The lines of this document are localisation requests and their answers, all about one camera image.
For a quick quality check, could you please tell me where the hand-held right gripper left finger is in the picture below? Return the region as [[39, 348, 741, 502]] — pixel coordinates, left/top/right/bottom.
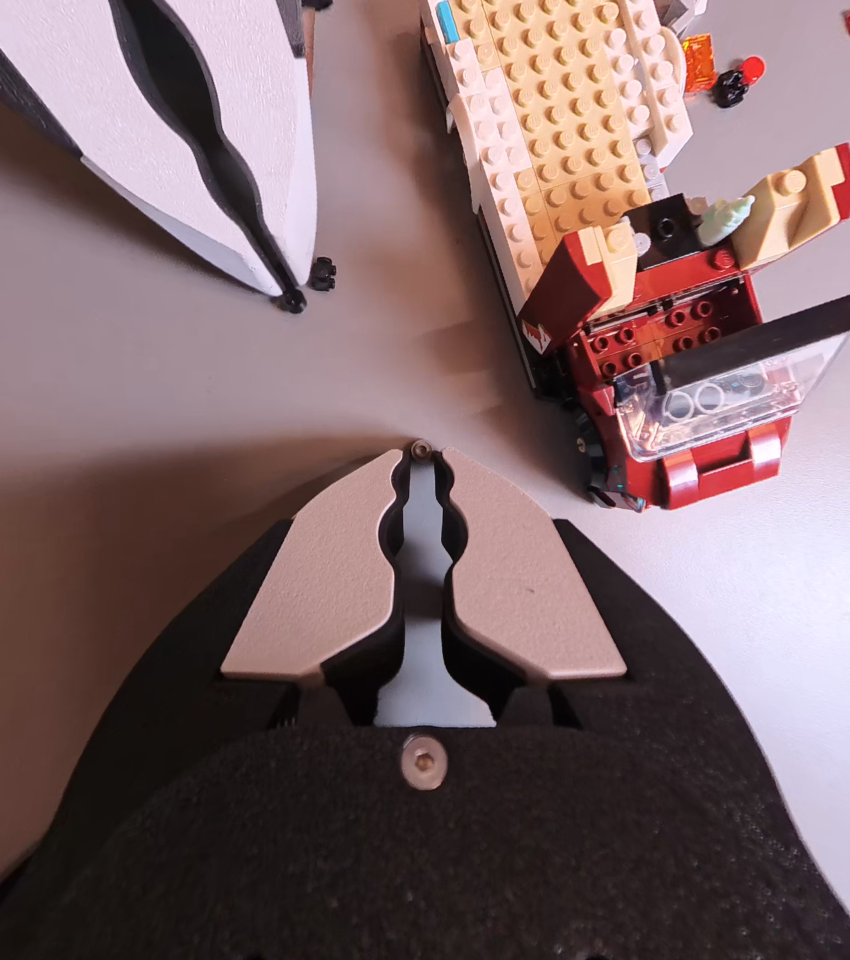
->
[[219, 448, 407, 687]]

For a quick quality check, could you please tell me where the toy brick camper van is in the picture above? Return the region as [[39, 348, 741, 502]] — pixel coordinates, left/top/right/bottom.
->
[[419, 0, 850, 513]]

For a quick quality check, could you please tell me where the transparent orange brick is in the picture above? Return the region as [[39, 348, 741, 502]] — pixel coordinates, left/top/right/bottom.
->
[[683, 32, 718, 95]]

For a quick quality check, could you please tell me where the mint green cylinder brick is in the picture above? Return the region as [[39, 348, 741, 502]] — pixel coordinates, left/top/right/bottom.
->
[[697, 193, 757, 245]]

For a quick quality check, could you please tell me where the grey desk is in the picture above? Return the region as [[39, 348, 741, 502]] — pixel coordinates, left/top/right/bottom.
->
[[0, 0, 850, 960]]

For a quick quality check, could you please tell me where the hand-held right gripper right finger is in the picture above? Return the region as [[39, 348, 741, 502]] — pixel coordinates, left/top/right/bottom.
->
[[441, 447, 630, 685]]

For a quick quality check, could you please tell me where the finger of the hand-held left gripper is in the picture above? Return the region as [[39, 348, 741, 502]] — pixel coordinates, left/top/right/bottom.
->
[[0, 0, 297, 299], [151, 0, 319, 292]]

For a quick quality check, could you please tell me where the black square tile brick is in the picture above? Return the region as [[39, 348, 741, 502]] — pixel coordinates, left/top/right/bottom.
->
[[623, 195, 703, 264]]

